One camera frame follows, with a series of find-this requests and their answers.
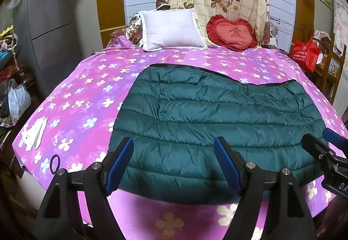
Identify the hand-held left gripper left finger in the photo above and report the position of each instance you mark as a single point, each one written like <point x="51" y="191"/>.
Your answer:
<point x="119" y="166"/>

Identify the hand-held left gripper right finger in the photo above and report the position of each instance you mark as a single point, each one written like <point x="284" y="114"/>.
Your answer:
<point x="227" y="164"/>

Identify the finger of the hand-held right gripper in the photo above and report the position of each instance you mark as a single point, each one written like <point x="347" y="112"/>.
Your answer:
<point x="318" y="150"/>
<point x="334" y="136"/>

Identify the green puffer jacket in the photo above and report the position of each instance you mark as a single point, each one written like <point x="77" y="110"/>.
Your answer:
<point x="204" y="109"/>

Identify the wooden chair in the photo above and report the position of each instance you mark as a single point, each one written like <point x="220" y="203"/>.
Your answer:
<point x="330" y="60"/>

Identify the pink floral bedsheet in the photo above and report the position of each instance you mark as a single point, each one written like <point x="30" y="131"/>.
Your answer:
<point x="81" y="98"/>

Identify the red shopping bag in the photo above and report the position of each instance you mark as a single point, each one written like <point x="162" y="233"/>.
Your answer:
<point x="304" y="53"/>

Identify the white folded paper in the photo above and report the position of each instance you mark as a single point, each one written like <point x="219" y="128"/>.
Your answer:
<point x="34" y="134"/>

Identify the white plastic bag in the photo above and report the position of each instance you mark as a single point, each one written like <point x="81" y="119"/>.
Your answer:
<point x="19" y="101"/>

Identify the red heart cushion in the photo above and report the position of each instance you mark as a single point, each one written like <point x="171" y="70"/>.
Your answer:
<point x="232" y="33"/>

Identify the brown floral blanket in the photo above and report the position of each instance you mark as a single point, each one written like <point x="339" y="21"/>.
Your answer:
<point x="134" y="30"/>

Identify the white pillow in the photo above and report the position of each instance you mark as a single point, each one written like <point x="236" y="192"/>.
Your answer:
<point x="171" y="28"/>

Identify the pile of colourful clutter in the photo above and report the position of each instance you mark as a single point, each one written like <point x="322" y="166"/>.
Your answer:
<point x="8" y="60"/>

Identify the grey refrigerator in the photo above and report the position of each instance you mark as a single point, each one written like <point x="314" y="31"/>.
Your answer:
<point x="54" y="25"/>

